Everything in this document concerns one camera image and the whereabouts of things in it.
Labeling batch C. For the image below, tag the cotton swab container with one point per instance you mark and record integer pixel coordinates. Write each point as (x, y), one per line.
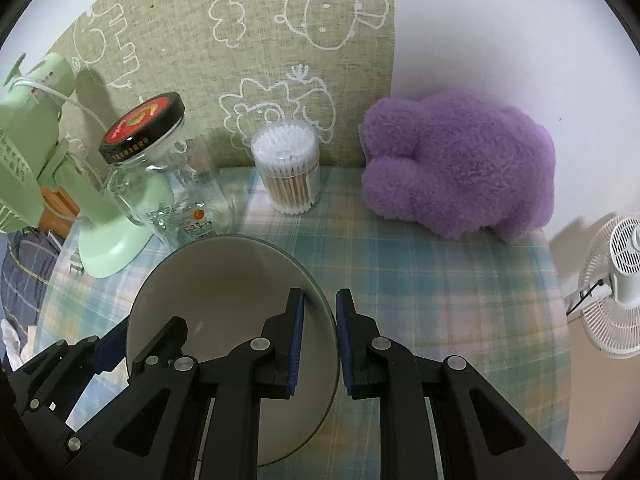
(287, 157)

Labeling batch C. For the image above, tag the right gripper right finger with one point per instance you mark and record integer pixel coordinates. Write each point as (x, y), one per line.
(438, 419)

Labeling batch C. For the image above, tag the glass jar black lid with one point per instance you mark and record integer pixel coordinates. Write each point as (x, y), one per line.
(162, 175)

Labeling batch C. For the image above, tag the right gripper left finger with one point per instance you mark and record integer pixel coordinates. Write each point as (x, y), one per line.
(179, 418)

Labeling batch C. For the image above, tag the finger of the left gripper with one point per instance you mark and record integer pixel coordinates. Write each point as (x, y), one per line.
(110, 350)

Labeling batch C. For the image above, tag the green cartoon fabric board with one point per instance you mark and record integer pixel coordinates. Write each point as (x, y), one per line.
(237, 65)

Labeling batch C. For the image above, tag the plaid tablecloth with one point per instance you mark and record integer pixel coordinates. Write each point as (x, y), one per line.
(499, 306)

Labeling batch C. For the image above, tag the blue plaid bedding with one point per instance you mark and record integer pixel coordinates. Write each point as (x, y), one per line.
(26, 270)

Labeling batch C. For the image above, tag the blue floral ceramic bowl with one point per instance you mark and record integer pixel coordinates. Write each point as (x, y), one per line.
(225, 287)

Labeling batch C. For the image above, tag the purple plush toy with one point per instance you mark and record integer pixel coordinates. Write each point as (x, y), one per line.
(456, 163)

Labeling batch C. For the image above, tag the green desk fan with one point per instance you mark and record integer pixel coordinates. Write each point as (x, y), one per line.
(34, 157)

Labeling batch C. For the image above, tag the white standing fan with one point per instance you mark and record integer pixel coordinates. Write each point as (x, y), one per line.
(607, 296)

